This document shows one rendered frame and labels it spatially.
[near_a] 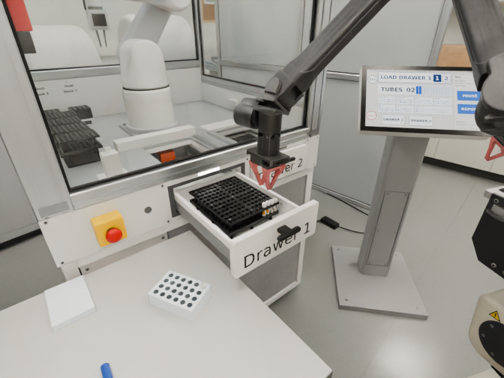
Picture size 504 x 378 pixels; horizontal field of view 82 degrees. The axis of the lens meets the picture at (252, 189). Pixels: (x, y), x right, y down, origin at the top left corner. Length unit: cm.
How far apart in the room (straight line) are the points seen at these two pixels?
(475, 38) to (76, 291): 98
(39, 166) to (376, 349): 154
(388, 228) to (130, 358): 140
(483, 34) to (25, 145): 89
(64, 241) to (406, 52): 212
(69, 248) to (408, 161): 140
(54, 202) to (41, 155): 12
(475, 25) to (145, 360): 87
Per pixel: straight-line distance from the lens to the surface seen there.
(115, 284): 87
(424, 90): 151
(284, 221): 74
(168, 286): 77
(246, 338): 71
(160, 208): 93
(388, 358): 169
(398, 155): 156
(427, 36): 226
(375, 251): 185
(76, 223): 87
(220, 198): 88
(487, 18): 69
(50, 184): 82
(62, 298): 88
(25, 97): 77
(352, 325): 174
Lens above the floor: 135
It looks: 29 degrees down
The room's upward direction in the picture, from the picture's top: straight up
